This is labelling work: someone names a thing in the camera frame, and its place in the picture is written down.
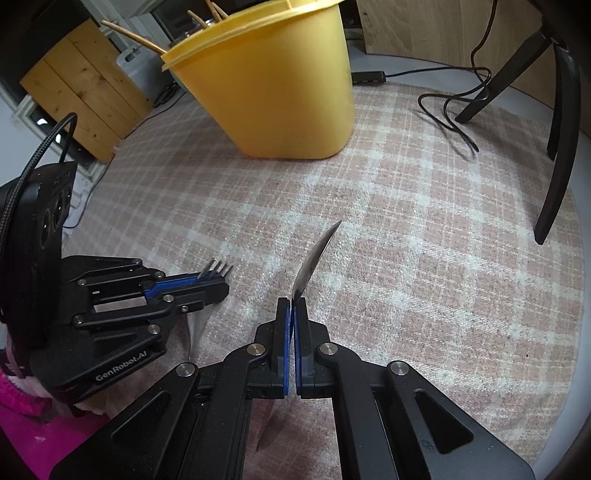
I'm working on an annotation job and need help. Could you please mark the metal fork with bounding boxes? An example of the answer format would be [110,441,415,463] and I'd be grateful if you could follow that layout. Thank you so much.
[197,258,233,280]

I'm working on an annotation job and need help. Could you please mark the metal spoon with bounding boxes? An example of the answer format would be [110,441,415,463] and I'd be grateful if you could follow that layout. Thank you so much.
[291,220,342,302]

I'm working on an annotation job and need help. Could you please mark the gloved left hand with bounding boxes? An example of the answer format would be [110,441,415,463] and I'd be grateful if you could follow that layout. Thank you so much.
[0,322,112,480]

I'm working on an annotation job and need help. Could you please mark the plaid beige table cloth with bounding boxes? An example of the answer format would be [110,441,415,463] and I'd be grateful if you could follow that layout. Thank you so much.
[64,84,584,462]

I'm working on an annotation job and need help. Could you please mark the yellow plastic utensil bin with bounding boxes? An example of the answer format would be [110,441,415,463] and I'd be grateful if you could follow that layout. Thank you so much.
[161,1,355,160]

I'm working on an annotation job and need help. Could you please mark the grey cutting board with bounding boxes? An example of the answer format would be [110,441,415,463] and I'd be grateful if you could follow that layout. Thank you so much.
[116,46,174,101]

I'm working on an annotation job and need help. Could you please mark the pine wood board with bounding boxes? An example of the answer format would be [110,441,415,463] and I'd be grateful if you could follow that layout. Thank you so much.
[20,19,152,163]

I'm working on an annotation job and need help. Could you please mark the long wooden chopstick in bin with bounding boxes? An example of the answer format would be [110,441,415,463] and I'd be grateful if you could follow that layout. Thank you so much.
[100,20,166,56]

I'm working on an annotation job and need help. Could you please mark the wooden cabinet panel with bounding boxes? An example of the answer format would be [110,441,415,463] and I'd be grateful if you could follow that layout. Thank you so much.
[358,0,591,112]

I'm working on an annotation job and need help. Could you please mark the black tripod stand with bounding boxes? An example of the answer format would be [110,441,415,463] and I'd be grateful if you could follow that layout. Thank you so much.
[456,22,581,245]

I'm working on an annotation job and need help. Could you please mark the black power cable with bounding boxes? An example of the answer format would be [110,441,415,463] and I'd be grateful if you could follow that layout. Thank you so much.
[351,0,500,153]

